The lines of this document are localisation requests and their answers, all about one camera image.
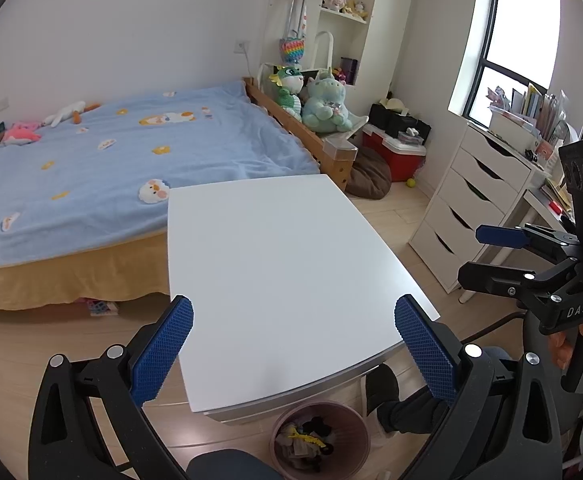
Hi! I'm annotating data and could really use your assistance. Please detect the white wall shelf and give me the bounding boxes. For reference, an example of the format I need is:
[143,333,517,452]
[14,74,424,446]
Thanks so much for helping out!
[316,0,373,87]

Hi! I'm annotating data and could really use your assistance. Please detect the light green dinosaur plush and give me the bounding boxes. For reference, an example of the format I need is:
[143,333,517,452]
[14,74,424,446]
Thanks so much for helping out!
[301,69,353,134]

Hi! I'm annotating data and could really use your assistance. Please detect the pink plush toy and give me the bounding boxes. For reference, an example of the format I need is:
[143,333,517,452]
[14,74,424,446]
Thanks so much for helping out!
[0,121,43,146]

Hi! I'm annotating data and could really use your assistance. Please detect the person's right hand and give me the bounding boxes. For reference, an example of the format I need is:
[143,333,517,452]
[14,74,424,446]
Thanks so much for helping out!
[545,313,583,373]

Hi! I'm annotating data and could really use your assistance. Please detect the black bag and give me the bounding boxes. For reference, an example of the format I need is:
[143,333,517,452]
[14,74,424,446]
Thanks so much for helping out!
[369,104,431,141]

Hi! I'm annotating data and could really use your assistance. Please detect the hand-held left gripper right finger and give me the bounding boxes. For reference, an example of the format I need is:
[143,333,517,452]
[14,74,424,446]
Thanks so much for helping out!
[394,293,579,480]

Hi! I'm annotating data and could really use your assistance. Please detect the row of small plush toys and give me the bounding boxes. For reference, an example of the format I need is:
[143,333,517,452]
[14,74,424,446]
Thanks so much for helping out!
[321,0,370,19]

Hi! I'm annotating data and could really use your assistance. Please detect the wooden bed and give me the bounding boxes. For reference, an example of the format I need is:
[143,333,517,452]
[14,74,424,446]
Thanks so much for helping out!
[0,77,358,312]

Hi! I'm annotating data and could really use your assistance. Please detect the rainbow bubble bag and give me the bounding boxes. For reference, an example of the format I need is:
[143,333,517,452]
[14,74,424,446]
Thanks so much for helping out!
[280,0,308,66]

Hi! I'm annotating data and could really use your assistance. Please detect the blue printed blanket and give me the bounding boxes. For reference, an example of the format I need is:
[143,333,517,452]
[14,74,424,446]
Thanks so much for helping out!
[0,82,322,269]

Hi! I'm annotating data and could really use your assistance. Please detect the brown bean bag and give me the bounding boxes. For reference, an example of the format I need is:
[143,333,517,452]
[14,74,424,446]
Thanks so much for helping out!
[345,146,393,199]

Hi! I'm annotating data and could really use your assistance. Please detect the white storage box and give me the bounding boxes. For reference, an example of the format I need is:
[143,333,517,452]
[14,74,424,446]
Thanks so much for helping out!
[489,110,543,142]

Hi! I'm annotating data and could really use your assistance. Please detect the white arched tube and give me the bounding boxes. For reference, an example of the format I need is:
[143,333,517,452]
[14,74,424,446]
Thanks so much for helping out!
[313,31,335,74]

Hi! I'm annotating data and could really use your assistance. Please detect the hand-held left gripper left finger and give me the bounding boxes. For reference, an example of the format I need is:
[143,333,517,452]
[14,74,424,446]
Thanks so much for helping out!
[28,295,195,480]

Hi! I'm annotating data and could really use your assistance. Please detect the white goose plush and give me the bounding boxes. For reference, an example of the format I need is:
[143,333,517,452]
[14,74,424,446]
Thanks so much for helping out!
[42,101,102,129]

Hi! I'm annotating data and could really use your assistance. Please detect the pink plastic bin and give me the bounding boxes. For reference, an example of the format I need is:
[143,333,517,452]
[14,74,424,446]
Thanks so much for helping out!
[270,400,371,480]

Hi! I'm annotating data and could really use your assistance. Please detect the window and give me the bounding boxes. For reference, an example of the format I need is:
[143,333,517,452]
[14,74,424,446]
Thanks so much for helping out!
[449,0,583,147]

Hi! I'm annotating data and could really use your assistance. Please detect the white drawer cabinet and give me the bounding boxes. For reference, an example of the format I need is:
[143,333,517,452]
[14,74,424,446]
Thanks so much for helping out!
[409,122,533,294]

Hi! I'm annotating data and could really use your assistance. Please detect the black cloth bundle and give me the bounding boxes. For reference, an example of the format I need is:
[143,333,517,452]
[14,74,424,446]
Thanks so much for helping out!
[301,412,335,436]

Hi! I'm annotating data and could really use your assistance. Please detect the colourful book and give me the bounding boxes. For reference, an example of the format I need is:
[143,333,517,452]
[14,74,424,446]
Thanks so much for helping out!
[79,297,120,317]

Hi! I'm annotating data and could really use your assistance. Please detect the beige hat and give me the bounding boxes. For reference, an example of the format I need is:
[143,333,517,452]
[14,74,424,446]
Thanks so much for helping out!
[379,97,411,115]

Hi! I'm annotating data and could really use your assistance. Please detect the stack of books and papers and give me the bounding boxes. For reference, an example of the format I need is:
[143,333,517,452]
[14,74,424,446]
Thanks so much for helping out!
[486,84,573,162]

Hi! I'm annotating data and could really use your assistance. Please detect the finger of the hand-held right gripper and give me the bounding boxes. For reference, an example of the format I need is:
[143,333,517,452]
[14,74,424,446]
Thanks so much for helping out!
[475,223,579,259]
[458,259,580,312]

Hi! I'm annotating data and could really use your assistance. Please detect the clear plastic box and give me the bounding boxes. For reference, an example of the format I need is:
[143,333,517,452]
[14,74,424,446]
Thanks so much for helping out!
[324,137,359,162]

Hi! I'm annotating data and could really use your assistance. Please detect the green dragon plush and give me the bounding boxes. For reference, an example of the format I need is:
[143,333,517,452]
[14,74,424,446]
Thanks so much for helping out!
[270,64,305,121]

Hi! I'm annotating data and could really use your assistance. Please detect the red cooler box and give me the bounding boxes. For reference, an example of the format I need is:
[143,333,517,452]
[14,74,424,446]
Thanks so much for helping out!
[361,125,427,183]

